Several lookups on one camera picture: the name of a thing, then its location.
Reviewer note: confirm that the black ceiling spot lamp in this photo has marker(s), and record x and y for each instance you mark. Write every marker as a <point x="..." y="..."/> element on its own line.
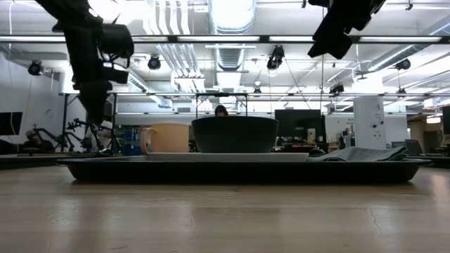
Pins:
<point x="35" y="67"/>
<point x="276" y="58"/>
<point x="403" y="64"/>
<point x="337" y="89"/>
<point x="154" y="62"/>

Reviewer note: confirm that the small black gantry frame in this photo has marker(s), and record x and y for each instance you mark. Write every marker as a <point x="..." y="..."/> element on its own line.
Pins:
<point x="221" y="94"/>

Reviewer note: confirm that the black wall screen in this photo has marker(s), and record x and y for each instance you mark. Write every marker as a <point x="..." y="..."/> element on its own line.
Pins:
<point x="10" y="123"/>

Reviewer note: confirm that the person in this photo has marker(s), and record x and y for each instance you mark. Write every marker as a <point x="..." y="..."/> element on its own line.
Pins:
<point x="221" y="111"/>
<point x="35" y="138"/>
<point x="106" y="135"/>

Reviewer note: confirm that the tall black stand frame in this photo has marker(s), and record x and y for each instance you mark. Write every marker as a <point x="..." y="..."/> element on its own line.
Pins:
<point x="64" y="119"/>

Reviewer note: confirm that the black rectangular tray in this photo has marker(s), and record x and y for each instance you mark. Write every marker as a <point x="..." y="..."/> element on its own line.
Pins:
<point x="246" y="174"/>

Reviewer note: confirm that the silver ventilation duct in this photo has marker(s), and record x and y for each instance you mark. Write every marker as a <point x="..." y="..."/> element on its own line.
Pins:
<point x="230" y="21"/>

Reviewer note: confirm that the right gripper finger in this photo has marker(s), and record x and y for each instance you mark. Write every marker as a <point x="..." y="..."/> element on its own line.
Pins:
<point x="330" y="42"/>

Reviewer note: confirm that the gray cloth napkin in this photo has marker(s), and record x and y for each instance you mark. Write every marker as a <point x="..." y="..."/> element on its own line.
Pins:
<point x="358" y="154"/>

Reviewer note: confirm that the white round plate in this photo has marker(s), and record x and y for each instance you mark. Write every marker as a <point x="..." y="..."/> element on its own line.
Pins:
<point x="228" y="157"/>

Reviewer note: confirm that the black computer monitor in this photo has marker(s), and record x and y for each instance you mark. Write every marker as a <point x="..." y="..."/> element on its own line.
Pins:
<point x="299" y="123"/>

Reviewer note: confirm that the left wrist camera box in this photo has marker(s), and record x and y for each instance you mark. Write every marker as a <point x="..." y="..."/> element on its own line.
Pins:
<point x="117" y="42"/>

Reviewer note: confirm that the background black robot arms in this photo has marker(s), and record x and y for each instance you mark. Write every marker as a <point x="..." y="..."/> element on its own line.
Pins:
<point x="70" y="127"/>

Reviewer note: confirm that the white pillar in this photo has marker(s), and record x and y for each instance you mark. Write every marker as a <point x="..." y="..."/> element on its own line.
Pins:
<point x="369" y="123"/>

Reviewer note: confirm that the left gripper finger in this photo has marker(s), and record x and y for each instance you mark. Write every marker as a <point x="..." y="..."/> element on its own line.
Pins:
<point x="95" y="102"/>

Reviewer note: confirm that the orange mug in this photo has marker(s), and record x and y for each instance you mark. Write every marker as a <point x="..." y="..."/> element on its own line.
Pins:
<point x="168" y="138"/>

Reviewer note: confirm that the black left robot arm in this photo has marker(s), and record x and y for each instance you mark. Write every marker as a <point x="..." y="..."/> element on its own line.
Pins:
<point x="70" y="14"/>

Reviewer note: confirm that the black bowl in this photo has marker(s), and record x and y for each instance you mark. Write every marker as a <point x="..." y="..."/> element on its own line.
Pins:
<point x="235" y="135"/>

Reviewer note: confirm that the overhead light bar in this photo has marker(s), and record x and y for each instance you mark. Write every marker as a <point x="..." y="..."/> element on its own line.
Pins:
<point x="263" y="39"/>

